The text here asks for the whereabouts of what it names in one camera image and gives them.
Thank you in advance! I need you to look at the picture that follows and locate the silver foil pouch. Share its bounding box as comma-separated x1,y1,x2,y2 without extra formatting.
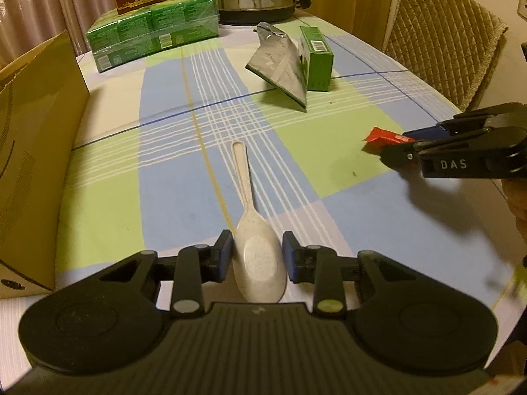
245,21,309,113

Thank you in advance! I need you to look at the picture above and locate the small green box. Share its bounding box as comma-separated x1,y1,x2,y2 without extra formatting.
299,26,334,93

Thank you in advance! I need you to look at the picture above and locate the beige curtain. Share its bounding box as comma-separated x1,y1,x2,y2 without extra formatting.
0,0,207,67

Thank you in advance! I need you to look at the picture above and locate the person's right hand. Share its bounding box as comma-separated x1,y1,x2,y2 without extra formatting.
503,179,527,235

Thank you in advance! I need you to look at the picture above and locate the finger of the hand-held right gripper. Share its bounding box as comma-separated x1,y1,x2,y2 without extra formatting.
379,128,524,170
402,107,495,142

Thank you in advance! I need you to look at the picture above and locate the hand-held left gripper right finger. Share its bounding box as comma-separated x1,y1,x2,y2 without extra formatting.
282,231,412,318

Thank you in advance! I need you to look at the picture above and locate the red snack packet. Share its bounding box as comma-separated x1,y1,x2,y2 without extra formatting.
362,127,413,154

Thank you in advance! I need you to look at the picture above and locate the checked tablecloth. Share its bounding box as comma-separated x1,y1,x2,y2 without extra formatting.
0,10,527,340

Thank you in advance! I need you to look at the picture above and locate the quilted chair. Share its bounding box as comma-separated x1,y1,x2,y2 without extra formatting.
381,0,510,113

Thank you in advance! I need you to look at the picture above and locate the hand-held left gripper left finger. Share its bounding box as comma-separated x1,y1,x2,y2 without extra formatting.
99,229,235,318

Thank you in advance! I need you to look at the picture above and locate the beige plastic spoon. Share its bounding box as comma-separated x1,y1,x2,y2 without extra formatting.
231,140,288,302

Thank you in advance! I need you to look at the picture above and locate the brown wooden door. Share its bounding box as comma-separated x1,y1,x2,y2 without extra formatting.
307,0,398,49

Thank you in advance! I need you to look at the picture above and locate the green tissue pack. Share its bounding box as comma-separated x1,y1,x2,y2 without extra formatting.
85,0,220,75

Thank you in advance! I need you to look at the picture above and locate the brown cardboard box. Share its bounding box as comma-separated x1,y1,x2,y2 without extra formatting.
0,30,91,300

